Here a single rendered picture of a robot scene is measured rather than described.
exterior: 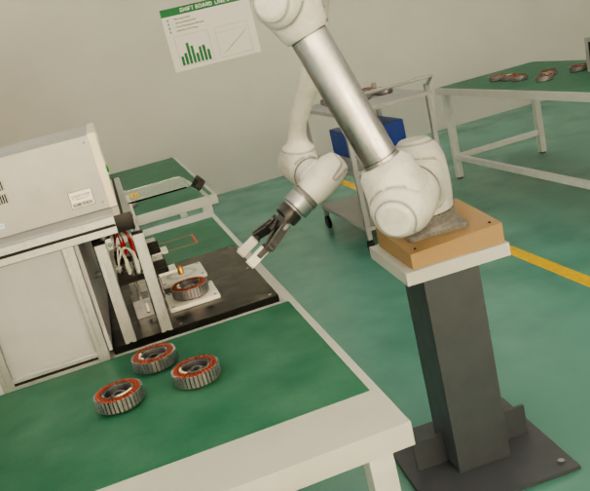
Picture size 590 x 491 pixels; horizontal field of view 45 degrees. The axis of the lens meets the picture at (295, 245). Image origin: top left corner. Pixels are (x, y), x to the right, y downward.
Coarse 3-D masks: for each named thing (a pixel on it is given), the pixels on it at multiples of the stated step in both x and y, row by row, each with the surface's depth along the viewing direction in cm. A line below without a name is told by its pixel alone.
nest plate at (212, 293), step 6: (210, 282) 221; (210, 288) 215; (216, 288) 214; (168, 294) 219; (204, 294) 211; (210, 294) 210; (216, 294) 209; (168, 300) 214; (174, 300) 213; (186, 300) 210; (192, 300) 209; (198, 300) 208; (204, 300) 208; (210, 300) 209; (168, 306) 209; (174, 306) 208; (180, 306) 207; (186, 306) 207; (192, 306) 208
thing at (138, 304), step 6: (144, 294) 211; (132, 300) 208; (138, 300) 207; (144, 300) 207; (150, 300) 208; (138, 306) 207; (144, 306) 208; (150, 306) 208; (138, 312) 207; (144, 312) 208; (150, 312) 208; (138, 318) 208
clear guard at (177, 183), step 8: (152, 184) 246; (160, 184) 242; (168, 184) 238; (176, 184) 234; (184, 184) 231; (192, 184) 241; (128, 192) 242; (144, 192) 234; (152, 192) 231; (160, 192) 228; (168, 192) 226; (200, 192) 228; (128, 200) 228; (136, 200) 224
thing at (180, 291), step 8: (184, 280) 217; (192, 280) 217; (200, 280) 214; (176, 288) 211; (184, 288) 209; (192, 288) 209; (200, 288) 210; (208, 288) 213; (176, 296) 210; (184, 296) 209; (192, 296) 209
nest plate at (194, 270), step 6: (192, 264) 244; (198, 264) 243; (186, 270) 239; (192, 270) 238; (198, 270) 236; (204, 270) 235; (168, 276) 238; (174, 276) 236; (180, 276) 235; (186, 276) 233; (192, 276) 232; (198, 276) 231; (204, 276) 232; (168, 282) 232; (174, 282) 230
